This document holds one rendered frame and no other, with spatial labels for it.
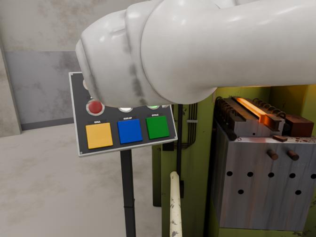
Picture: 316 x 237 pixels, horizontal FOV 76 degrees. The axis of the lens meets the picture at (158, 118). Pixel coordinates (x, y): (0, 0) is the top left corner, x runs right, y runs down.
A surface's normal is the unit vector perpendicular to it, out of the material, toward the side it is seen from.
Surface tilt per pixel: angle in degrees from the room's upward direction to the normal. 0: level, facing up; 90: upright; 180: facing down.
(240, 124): 90
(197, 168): 90
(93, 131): 60
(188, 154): 90
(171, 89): 124
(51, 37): 90
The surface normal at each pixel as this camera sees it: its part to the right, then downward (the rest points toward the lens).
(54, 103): 0.45, 0.27
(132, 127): 0.31, -0.23
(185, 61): -0.74, 0.45
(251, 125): -0.07, 0.31
